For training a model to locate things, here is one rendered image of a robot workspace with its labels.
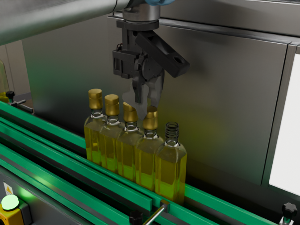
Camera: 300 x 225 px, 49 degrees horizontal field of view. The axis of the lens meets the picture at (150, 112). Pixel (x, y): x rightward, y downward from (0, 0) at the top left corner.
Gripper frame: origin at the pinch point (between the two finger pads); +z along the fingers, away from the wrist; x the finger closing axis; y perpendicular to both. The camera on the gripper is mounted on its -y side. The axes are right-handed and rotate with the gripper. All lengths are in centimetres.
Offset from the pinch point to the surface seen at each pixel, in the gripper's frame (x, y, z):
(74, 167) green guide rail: 5.6, 21.1, 20.5
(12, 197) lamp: 17.2, 35.4, 30.0
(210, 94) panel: -11.9, -8.8, -2.4
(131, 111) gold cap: 1.0, 4.7, 0.8
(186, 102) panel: -12.1, -2.7, 1.3
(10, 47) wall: -130, 261, 57
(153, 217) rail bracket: 9.7, -7.7, 19.4
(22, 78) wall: -135, 260, 91
